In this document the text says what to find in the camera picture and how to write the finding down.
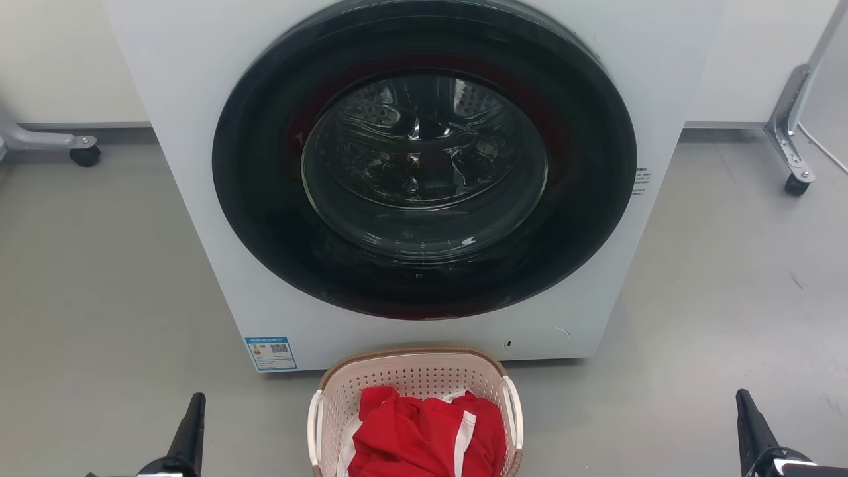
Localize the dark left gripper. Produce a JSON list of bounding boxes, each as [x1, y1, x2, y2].
[[137, 392, 207, 477]]

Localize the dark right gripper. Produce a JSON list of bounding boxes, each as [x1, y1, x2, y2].
[[735, 389, 848, 477]]

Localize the cream perforated laundry basket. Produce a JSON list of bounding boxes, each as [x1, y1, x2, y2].
[[307, 347, 524, 477]]

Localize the blue white energy label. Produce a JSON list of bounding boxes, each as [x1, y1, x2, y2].
[[244, 336, 298, 372]]

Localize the red garment with white stripes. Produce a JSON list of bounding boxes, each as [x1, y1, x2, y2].
[[338, 386, 507, 477]]

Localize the round dark glass washer door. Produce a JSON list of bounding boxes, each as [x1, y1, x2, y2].
[[212, 0, 638, 321]]

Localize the white front-load washing machine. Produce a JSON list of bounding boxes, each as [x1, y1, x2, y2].
[[106, 0, 729, 374]]

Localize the grey stand leg with caster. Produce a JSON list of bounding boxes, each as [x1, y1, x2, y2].
[[764, 0, 848, 197], [0, 106, 102, 168]]

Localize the thin white floor cable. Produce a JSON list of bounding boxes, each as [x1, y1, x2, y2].
[[797, 121, 848, 174]]

